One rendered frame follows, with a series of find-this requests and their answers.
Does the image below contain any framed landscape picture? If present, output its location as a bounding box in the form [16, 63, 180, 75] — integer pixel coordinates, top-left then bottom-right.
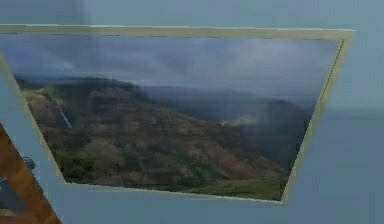
[0, 23, 356, 205]

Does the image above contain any small dark grey object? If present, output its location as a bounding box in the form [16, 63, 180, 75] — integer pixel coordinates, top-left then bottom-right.
[22, 157, 36, 172]

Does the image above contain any brown wooden furniture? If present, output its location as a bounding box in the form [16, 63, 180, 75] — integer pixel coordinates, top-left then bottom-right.
[0, 123, 63, 224]

